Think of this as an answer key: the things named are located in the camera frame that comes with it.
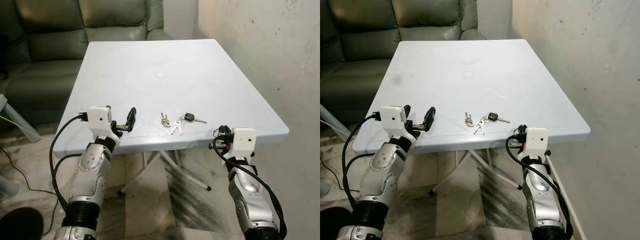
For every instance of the pale blue folding table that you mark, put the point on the pale blue folding table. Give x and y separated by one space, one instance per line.
175 95
480 95

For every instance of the green leather sofa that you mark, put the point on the green leather sofa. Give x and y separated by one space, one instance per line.
365 45
50 45

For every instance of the white furniture leg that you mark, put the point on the white furniture leg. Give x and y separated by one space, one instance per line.
17 120
334 121

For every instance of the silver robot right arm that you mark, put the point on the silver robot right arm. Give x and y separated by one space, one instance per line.
540 195
250 195

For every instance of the black robot left foot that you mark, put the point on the black robot left foot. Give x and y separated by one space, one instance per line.
20 225
334 225

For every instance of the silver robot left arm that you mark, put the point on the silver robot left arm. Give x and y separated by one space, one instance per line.
382 175
90 170

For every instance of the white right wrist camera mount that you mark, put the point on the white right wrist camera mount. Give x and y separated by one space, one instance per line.
244 140
536 140

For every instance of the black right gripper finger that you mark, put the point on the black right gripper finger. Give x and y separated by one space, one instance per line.
224 129
522 128

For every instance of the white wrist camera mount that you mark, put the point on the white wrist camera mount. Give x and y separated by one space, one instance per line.
536 140
99 119
244 140
392 117

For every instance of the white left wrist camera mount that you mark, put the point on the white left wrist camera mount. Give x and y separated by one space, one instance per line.
392 117
99 119

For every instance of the small silver key bunch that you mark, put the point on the small silver key bunch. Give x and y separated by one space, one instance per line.
176 127
479 126

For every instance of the small silver padlock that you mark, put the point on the small silver padlock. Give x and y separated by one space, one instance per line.
164 120
468 120

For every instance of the black-headed car key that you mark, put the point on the black-headed car key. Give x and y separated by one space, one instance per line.
188 118
492 117

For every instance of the white wall skirting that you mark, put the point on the white wall skirting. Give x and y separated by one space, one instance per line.
567 200

